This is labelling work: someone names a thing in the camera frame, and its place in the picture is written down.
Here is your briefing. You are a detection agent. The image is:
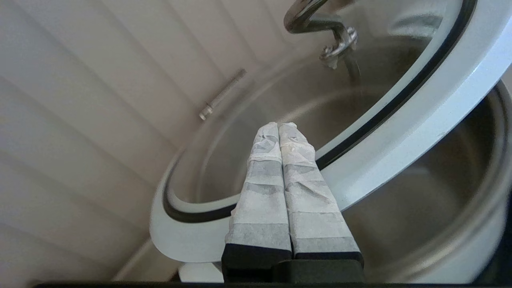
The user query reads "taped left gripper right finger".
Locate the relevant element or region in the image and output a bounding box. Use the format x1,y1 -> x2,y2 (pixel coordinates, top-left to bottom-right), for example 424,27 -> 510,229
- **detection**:
280,123 -> 364,262

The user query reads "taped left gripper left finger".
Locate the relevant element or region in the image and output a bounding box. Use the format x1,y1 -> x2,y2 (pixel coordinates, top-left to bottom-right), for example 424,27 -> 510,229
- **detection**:
222,122 -> 292,280

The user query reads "glass lid white rim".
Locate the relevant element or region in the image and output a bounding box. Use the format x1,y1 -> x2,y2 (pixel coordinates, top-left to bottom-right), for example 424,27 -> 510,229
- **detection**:
150,0 -> 512,264

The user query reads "small white pot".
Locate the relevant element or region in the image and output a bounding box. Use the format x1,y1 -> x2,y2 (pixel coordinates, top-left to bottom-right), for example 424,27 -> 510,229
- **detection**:
178,80 -> 512,284

